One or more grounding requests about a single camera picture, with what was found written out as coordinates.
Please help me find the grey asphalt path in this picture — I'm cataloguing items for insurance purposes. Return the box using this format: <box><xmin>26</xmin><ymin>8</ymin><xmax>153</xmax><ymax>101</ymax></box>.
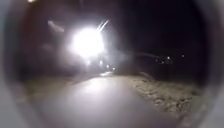
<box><xmin>31</xmin><ymin>71</ymin><xmax>188</xmax><ymax>128</ymax></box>

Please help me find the pale grass verge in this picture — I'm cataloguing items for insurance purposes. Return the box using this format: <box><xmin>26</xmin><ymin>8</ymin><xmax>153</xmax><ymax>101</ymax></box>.
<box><xmin>123</xmin><ymin>73</ymin><xmax>209</xmax><ymax>118</ymax></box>
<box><xmin>21</xmin><ymin>74</ymin><xmax>91</xmax><ymax>101</ymax></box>

